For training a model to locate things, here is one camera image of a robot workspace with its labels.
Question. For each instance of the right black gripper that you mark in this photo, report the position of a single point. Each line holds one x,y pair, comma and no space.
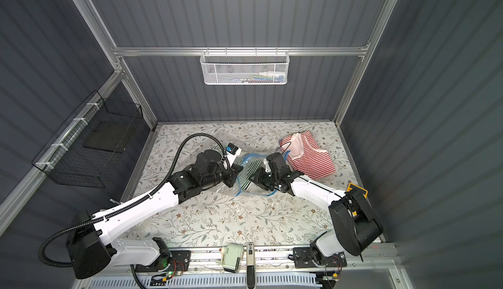
265,173

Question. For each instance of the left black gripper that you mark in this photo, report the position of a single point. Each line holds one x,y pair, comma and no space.
236,169

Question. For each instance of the green striped garment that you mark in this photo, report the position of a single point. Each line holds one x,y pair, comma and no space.
243,186

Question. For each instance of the clear vacuum bag blue zipper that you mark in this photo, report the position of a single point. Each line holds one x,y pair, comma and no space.
183,183

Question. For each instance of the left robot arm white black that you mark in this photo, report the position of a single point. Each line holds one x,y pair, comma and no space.
93,248

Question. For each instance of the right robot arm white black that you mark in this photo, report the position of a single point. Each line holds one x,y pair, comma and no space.
355,223

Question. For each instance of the yellow calculator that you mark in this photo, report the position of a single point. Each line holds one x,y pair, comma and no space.
352,186

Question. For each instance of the white glue bottle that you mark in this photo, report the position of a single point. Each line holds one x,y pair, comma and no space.
273,75

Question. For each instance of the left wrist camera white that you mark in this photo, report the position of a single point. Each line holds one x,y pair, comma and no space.
232,153

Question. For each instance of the black handle on rail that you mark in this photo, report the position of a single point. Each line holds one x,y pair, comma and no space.
251,282

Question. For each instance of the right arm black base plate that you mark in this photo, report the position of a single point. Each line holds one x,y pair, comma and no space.
307,257

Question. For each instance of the pale green box on rail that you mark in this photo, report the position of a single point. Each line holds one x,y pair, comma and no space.
231,256

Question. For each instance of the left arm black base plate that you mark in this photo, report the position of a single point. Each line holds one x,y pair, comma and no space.
175,261

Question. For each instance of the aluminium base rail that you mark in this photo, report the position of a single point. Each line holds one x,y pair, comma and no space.
378,267

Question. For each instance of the white wire wall basket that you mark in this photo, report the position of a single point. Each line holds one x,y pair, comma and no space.
242,69

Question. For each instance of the black wire wall basket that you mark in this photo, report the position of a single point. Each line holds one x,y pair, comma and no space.
87,153

